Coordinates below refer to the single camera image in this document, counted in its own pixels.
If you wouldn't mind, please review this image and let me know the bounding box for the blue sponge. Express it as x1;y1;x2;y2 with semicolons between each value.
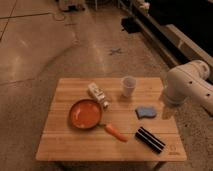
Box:
135;106;156;119

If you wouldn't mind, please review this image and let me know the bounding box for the black box on floor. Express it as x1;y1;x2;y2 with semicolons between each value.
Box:
121;17;140;34

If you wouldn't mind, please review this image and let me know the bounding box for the small white carton box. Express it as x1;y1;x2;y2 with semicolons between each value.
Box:
88;82;109;109

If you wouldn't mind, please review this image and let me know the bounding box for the orange carrot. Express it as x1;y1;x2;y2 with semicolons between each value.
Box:
105;124;128;142

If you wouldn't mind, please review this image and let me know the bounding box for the white equipment base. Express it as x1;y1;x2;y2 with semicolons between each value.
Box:
55;0;85;11

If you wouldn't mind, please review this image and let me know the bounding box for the long wall shelf unit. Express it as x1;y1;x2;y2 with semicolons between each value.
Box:
117;0;213;84

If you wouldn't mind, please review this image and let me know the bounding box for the black striped rectangular block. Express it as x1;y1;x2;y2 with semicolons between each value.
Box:
135;127;166;154

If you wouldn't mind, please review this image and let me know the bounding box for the orange ceramic bowl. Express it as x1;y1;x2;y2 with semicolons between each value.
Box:
68;99;102;129

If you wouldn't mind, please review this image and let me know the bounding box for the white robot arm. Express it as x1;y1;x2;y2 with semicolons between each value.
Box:
162;60;213;114

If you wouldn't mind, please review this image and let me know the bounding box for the wooden table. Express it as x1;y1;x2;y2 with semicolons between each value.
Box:
36;77;187;163

